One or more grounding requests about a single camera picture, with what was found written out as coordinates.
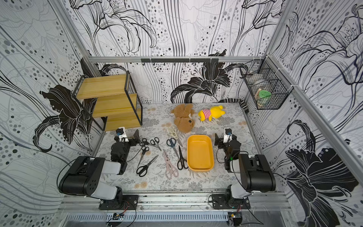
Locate small black scissors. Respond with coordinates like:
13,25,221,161
138,146,149,167
150,137,162,151

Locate blue handled scissors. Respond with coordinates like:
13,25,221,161
166,138,179,158

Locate cream kitchen scissors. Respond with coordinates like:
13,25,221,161
167,125,183,147

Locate pink kitchen scissors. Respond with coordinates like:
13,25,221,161
163,150,179,180

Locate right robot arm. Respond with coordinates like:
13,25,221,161
215,131,276,200

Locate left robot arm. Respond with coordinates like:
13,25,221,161
57,128,140,202

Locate yellow plastic storage box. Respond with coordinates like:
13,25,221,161
187,135,215,172

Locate large black scissors front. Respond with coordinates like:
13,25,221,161
136,155,159,177

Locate yellow plush toy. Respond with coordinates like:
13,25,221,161
198,106,226,122

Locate brown teddy bear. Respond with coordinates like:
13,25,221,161
171,104,195,133

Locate floral table mat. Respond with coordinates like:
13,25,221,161
101,103,258,191

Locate green lidded jar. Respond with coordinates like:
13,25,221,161
257,90,272,107

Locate small circuit board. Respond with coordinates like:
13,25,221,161
112,213,124,221

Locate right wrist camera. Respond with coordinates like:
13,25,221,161
223,128,233,143

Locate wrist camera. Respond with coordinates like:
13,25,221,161
116,127,128,142
223,128,233,143

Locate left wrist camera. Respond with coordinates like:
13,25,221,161
116,127,128,142

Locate wooden shelf black frame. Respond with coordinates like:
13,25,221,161
72,71,143,131

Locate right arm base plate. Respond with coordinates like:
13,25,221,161
208,194,251,210

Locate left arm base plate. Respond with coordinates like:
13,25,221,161
99,194,139,211

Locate black wire basket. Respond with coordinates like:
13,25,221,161
240,57,290,110

